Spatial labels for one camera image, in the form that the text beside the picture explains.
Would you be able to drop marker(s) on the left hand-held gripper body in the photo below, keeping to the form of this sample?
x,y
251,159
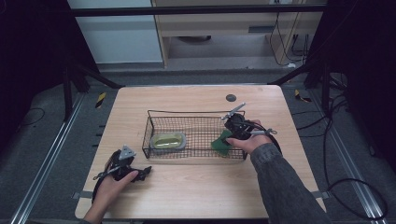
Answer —
x,y
123,165

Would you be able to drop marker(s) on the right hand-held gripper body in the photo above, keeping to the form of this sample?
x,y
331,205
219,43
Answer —
x,y
238,126

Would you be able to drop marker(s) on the dark green scouring pad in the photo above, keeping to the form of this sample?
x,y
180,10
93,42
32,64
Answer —
x,y
219,145

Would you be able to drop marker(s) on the person's right hand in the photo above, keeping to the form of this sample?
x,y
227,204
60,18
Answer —
x,y
253,143

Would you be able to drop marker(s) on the person's left hand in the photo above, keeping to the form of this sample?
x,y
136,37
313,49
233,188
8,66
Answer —
x,y
107,191

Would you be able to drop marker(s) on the dark round table grommet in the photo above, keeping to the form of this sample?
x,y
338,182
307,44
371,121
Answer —
x,y
231,98

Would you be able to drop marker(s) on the grey tape strip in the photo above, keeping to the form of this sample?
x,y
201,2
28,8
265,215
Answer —
x,y
320,194
82,195

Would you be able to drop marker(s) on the yellow-black tape marker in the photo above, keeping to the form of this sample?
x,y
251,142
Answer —
x,y
100,100
301,97

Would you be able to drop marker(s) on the white plug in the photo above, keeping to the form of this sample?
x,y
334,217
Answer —
x,y
291,65

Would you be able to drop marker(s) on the light wooden desk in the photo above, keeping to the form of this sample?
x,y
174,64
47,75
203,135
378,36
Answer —
x,y
218,21

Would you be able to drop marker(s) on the white cabinet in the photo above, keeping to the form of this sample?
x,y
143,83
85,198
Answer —
x,y
118,37

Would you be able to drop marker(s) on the black curtain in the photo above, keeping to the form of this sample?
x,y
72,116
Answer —
x,y
31,46
367,62

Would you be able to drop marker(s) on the aluminium floor rail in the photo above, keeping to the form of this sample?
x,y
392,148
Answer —
x,y
351,174
46,161

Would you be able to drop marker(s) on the black frame stand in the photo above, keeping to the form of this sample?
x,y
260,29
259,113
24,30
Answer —
x,y
325,90
67,93

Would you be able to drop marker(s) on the black horizontal frame bar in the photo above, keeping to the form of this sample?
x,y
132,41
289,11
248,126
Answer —
x,y
186,10

